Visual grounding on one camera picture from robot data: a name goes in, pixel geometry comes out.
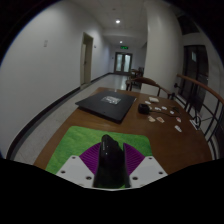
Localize small black box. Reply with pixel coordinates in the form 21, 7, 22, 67
137, 103, 151, 115

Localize open side doorway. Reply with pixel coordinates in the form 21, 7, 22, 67
79, 31, 95, 86

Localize black railing with wooden handrail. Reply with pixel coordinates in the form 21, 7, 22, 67
173, 73, 224, 158

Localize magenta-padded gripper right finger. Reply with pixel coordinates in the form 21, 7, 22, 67
122, 142, 169, 189

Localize black computer mouse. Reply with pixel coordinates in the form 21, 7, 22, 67
92, 134, 132, 190

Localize green mouse pad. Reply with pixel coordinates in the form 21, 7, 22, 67
44, 125, 153, 175

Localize black closed laptop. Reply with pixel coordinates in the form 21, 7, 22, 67
74, 90, 138, 124

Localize glazed double door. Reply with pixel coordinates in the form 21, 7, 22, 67
114, 51, 134, 75

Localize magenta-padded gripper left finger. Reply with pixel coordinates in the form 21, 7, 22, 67
55, 142, 102, 188

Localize tall dark framed window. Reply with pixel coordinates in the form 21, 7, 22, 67
182, 44, 210, 111

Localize ceiling lights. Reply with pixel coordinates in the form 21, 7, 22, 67
114, 18, 124, 45

